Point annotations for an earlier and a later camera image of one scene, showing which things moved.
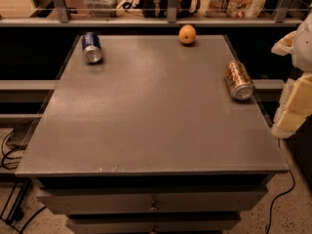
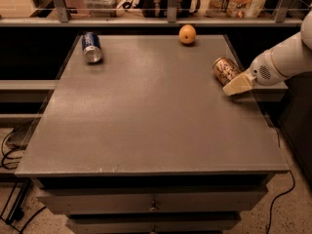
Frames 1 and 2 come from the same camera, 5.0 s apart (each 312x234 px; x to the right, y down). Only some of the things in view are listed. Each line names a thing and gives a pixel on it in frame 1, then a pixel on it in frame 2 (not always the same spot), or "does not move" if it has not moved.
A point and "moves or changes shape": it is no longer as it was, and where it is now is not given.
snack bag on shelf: x=244 y=2 does not move
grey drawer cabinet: x=150 y=140 does not move
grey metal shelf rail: x=63 y=19 does not move
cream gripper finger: x=294 y=107 → x=240 y=84
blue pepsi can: x=92 y=47 does not move
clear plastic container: x=101 y=2 does not move
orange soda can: x=241 y=84 moves or changes shape
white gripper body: x=303 y=49 → x=263 y=69
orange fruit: x=187 y=33 does not move
